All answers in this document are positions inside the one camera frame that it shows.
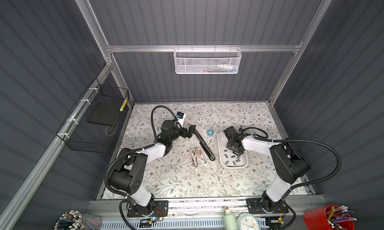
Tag black stapler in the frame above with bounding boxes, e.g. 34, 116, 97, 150
194, 129, 216, 161

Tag beige staple box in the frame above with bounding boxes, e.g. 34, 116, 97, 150
191, 150, 198, 168

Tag pink staple box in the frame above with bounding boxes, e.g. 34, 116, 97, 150
198, 148, 208, 165

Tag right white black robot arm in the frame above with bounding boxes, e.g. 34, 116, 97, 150
218, 127, 342, 214

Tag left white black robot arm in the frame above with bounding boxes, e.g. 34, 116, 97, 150
104, 105, 196, 216

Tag white plastic tray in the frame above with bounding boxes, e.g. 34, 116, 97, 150
217, 132, 249, 170

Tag blue tape roll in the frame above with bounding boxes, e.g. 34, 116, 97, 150
207, 129, 215, 137

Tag floral table mat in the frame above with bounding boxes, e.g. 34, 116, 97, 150
121, 102, 280, 199

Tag yellow marker pen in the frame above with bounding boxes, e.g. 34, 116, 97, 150
120, 97, 128, 112

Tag mint alarm clock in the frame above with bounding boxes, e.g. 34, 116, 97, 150
237, 214, 261, 230

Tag green glue bottle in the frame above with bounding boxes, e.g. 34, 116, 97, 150
222, 207, 239, 230

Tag red pencil cup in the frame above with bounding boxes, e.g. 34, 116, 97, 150
303, 205, 357, 230

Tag jar of coloured pencils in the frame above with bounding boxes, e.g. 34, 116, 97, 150
54, 210, 102, 230

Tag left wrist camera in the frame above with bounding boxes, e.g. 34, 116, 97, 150
176, 111, 186, 128

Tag white wire mesh basket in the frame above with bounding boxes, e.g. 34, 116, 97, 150
173, 47, 242, 74

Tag black wire basket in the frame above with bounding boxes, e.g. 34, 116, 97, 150
57, 79, 130, 154

